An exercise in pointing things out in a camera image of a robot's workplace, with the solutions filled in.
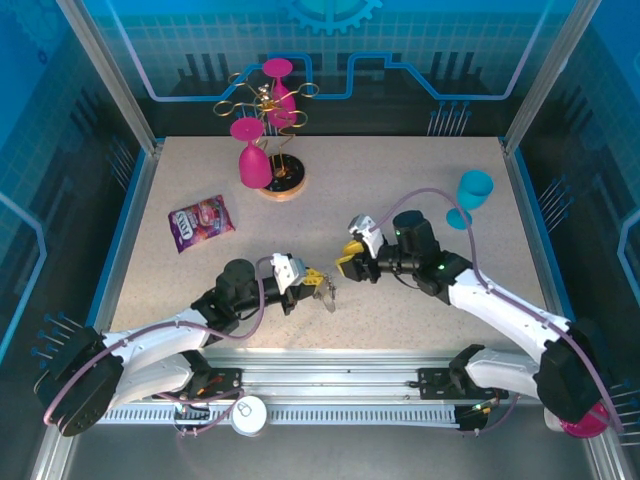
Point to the aluminium mounting rail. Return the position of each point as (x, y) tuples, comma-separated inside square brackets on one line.
[(325, 375)]

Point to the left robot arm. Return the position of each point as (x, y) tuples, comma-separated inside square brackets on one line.
[(150, 345)]

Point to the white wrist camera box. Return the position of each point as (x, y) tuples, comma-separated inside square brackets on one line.
[(365, 231), (286, 270)]

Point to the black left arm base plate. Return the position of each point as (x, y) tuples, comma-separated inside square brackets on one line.
[(227, 382)]

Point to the teal wine glass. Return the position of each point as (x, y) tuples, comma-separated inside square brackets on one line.
[(475, 190)]

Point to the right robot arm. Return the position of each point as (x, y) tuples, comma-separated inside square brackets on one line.
[(510, 315)]

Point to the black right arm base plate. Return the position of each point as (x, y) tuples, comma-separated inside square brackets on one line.
[(435, 382)]

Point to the pink plastic cup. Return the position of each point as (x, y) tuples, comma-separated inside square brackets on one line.
[(580, 429)]

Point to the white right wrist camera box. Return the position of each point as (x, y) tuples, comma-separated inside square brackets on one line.
[(365, 231)]

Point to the purple candy bag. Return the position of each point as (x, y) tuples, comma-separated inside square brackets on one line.
[(200, 222)]

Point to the aluminium side rail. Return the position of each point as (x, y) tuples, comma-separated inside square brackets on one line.
[(137, 200), (523, 200)]

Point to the aluminium frame post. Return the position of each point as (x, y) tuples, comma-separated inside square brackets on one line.
[(545, 75), (110, 80)]

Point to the black electronics mount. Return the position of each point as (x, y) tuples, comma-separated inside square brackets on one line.
[(192, 420), (472, 420)]

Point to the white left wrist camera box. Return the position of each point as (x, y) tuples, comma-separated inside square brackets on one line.
[(286, 270)]

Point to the keyring with keys and tags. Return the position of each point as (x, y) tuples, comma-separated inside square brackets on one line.
[(327, 300)]

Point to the pink wine glass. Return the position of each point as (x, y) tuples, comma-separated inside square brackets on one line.
[(277, 67), (254, 167)]

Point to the white round cap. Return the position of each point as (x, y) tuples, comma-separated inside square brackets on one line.
[(248, 415)]

